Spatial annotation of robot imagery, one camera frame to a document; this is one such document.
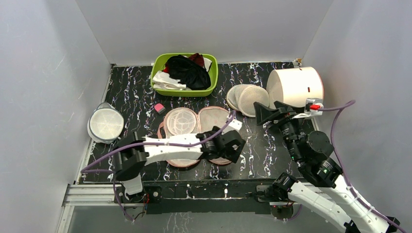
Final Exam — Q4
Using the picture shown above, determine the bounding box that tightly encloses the floral mesh laundry bag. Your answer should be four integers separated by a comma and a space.
157, 106, 241, 168

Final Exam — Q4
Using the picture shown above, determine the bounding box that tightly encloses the black bra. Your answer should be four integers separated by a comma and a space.
163, 55, 211, 90

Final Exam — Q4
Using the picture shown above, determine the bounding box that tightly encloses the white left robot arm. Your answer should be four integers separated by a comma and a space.
110, 119, 245, 202

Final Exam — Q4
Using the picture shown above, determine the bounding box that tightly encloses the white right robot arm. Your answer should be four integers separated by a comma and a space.
254, 98, 401, 233

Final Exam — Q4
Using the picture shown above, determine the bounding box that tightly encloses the white mesh laundry bag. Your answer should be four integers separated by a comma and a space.
226, 84, 270, 117

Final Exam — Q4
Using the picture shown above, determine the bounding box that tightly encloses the grey round mesh laundry bag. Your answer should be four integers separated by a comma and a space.
87, 102, 124, 144

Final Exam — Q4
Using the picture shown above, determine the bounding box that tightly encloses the white cylindrical drum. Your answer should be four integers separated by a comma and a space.
266, 67, 324, 108

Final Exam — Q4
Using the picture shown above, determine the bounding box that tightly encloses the dark red white garment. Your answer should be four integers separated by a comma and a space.
189, 53, 213, 72

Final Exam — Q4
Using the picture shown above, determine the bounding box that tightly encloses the small pink block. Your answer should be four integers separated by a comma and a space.
154, 103, 166, 115

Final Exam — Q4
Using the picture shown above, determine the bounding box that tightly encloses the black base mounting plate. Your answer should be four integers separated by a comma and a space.
114, 179, 296, 219

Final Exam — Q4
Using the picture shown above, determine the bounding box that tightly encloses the white crumpled garment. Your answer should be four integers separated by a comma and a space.
152, 71, 187, 90

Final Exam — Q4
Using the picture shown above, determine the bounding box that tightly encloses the green plastic basin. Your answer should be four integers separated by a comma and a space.
150, 52, 218, 97

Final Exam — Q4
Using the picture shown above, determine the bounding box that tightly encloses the aluminium frame rail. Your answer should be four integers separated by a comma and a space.
63, 183, 354, 206

